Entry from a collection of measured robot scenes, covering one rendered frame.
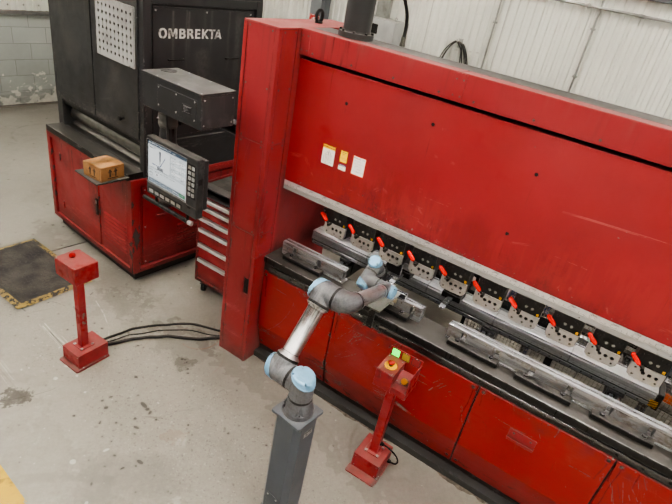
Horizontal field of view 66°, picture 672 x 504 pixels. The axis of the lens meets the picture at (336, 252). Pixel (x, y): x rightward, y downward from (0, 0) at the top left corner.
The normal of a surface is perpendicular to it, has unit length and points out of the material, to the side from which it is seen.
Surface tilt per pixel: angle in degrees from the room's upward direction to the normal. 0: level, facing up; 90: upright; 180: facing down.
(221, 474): 0
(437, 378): 90
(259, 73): 90
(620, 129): 90
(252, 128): 90
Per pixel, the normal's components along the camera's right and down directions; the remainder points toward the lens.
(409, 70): -0.54, 0.33
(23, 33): 0.76, 0.43
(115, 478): 0.17, -0.86
